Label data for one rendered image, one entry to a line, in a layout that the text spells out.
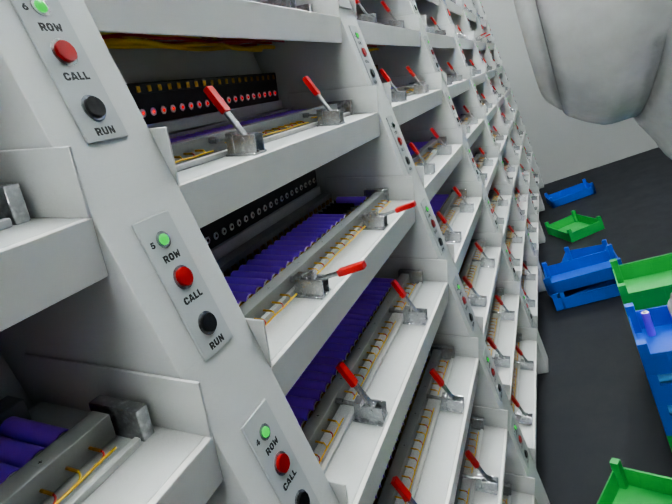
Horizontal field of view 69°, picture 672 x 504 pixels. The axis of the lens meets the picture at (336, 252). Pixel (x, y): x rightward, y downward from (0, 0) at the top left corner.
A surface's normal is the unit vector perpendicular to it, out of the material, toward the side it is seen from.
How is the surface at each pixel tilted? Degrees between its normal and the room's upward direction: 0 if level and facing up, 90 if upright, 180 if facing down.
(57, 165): 90
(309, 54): 90
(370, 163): 90
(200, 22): 109
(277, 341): 19
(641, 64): 123
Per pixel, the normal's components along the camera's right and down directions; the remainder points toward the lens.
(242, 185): 0.92, 0.04
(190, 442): -0.11, -0.93
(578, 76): -0.57, 0.75
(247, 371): 0.84, -0.28
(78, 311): -0.37, 0.36
